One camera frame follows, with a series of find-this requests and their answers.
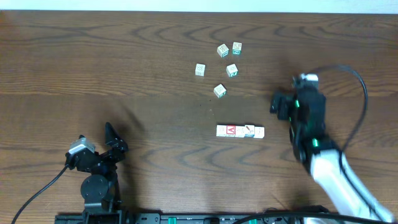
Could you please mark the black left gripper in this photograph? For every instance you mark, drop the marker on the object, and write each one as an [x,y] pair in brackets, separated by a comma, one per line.
[104,156]

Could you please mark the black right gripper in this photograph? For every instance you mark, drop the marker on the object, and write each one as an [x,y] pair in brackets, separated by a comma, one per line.
[285,102]

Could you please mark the yellow blue letter K block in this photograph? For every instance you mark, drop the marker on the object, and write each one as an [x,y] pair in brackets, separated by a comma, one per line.
[249,131]

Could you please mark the yellow wooden block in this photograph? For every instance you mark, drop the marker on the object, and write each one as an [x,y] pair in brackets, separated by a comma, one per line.
[240,131]

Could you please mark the red letter A wooden block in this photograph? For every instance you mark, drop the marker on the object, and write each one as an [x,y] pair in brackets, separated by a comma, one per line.
[230,131]

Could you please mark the plain wooden letter block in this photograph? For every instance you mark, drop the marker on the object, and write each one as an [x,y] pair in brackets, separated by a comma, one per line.
[221,130]

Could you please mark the red number 8 wooden block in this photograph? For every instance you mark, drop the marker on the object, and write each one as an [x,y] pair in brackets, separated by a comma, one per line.
[200,69]

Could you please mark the green letter J wooden block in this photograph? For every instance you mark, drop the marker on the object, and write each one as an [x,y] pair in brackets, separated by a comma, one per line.
[259,132]

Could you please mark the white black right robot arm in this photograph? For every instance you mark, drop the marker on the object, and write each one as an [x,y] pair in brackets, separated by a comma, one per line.
[325,162]

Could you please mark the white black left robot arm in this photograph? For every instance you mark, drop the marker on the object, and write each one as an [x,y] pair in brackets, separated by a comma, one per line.
[100,190]

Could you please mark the wooden block green side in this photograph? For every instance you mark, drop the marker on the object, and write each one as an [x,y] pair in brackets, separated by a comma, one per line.
[232,70]

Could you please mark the green trimmed wooden block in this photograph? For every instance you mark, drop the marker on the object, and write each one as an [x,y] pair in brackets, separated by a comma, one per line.
[219,90]

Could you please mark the green letter Z wooden block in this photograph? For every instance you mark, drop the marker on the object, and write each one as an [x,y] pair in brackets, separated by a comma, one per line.
[237,48]

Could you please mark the letter B wooden block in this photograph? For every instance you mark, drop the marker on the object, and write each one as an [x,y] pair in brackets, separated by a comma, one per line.
[222,50]

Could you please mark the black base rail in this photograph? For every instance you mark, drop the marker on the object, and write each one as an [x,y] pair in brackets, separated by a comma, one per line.
[149,218]

